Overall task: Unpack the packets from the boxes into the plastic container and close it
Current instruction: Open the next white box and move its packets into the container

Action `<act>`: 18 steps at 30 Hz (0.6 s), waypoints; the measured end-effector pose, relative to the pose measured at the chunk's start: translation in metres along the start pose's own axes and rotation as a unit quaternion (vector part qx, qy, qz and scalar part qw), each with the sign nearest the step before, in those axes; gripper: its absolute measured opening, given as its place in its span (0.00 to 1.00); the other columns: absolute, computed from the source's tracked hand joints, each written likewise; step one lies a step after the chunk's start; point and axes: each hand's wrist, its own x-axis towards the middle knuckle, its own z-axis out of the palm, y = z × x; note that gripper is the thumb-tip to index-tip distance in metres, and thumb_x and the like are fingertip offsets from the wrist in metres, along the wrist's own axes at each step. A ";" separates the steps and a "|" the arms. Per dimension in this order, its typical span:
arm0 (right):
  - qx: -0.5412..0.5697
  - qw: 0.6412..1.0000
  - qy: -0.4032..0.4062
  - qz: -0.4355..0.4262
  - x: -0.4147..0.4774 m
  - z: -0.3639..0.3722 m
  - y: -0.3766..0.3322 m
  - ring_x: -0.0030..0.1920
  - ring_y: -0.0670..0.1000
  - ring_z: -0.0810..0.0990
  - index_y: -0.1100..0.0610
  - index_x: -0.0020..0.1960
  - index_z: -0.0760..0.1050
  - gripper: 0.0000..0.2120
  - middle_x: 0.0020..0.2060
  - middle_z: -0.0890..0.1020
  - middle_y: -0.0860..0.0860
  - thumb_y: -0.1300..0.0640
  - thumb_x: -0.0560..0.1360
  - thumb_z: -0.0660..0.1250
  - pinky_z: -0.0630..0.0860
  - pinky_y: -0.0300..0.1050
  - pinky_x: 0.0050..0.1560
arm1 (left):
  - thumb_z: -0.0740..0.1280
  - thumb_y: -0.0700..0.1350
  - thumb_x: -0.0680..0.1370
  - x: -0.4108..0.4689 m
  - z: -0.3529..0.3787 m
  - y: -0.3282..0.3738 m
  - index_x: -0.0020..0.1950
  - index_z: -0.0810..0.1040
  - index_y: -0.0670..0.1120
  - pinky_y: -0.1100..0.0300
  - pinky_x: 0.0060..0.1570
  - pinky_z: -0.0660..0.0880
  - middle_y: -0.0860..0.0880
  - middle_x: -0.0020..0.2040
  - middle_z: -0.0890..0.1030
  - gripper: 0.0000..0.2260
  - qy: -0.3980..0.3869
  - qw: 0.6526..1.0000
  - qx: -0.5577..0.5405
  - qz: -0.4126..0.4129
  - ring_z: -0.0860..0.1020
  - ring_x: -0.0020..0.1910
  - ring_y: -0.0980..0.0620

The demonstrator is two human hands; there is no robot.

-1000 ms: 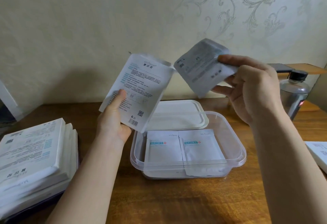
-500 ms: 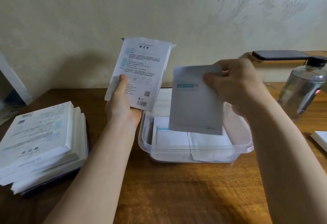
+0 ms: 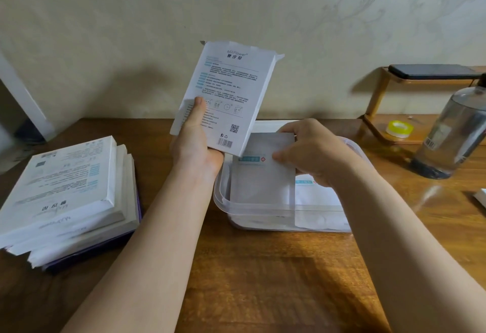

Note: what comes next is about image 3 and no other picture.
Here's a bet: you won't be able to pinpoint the black smartphone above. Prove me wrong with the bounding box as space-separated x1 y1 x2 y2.
388 64 483 80

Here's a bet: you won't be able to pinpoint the person's right forearm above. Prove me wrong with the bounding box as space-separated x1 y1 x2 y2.
330 154 486 333

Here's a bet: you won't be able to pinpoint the person's left forearm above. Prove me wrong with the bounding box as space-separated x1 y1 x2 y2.
60 161 221 333

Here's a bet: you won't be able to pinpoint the white papers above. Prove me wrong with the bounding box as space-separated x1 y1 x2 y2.
0 141 46 174

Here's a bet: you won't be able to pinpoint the clear bottle with black cap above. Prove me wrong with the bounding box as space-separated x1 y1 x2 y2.
409 74 486 181

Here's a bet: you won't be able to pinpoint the small wooden desk shelf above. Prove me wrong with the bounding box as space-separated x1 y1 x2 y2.
358 66 486 146

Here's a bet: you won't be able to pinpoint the white container lid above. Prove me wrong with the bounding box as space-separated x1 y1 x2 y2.
250 120 301 134

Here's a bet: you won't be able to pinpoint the person's right hand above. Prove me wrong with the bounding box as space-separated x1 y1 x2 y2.
271 118 367 189

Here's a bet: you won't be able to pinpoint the clear plastic container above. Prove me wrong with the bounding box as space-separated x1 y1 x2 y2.
212 135 375 233

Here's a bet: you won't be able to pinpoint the stack of white boxes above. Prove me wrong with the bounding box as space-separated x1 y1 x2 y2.
0 135 142 272

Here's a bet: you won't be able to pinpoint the yellow tape roll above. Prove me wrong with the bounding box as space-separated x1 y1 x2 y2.
386 120 415 138

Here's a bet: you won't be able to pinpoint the person's left hand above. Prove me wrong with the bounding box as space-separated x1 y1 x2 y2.
169 96 225 178

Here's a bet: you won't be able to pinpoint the white bookshelf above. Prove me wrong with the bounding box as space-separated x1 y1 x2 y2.
0 53 57 144

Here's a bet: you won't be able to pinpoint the dark blue bundle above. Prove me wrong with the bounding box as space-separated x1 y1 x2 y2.
15 120 46 144

